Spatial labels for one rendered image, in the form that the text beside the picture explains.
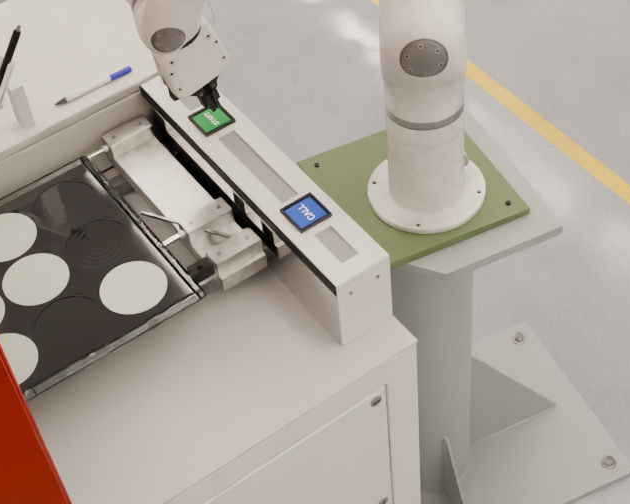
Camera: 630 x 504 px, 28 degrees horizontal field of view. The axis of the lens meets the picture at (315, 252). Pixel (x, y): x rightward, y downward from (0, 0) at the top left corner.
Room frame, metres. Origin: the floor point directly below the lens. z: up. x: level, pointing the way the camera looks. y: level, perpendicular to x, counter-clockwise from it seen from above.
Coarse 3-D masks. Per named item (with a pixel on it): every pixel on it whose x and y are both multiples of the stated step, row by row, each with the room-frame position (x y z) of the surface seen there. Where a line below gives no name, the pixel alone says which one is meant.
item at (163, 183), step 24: (144, 144) 1.52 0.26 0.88; (120, 168) 1.48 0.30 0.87; (144, 168) 1.47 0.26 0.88; (168, 168) 1.46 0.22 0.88; (144, 192) 1.41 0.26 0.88; (168, 192) 1.40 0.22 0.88; (192, 192) 1.40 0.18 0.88; (168, 216) 1.35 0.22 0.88; (216, 240) 1.29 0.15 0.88; (240, 264) 1.24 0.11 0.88; (264, 264) 1.25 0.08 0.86
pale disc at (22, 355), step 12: (0, 336) 1.14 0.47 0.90; (12, 336) 1.13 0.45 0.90; (24, 336) 1.13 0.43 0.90; (12, 348) 1.11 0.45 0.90; (24, 348) 1.11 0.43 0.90; (36, 348) 1.11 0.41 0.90; (12, 360) 1.09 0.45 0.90; (24, 360) 1.09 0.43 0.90; (36, 360) 1.09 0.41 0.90; (24, 372) 1.07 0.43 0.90
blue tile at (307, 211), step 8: (304, 200) 1.27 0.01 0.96; (312, 200) 1.27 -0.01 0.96; (296, 208) 1.26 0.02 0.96; (304, 208) 1.26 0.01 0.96; (312, 208) 1.25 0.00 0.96; (320, 208) 1.25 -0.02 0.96; (296, 216) 1.24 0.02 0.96; (304, 216) 1.24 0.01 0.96; (312, 216) 1.24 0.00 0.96; (320, 216) 1.24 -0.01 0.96; (304, 224) 1.22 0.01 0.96
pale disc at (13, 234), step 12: (0, 216) 1.38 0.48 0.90; (12, 216) 1.37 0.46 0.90; (24, 216) 1.37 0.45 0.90; (0, 228) 1.35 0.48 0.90; (12, 228) 1.35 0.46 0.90; (24, 228) 1.35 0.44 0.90; (0, 240) 1.33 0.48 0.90; (12, 240) 1.32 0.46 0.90; (24, 240) 1.32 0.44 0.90; (0, 252) 1.30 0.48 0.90; (12, 252) 1.30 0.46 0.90; (24, 252) 1.30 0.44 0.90
